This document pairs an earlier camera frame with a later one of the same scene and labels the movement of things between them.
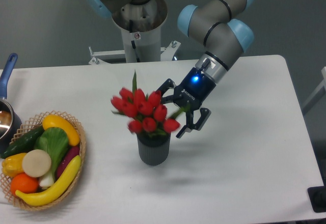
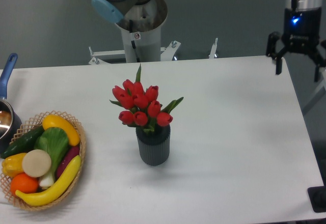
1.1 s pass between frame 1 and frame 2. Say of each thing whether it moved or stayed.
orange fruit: stayed
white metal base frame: stayed
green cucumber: stayed
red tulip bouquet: moved
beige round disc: stayed
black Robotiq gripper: moved
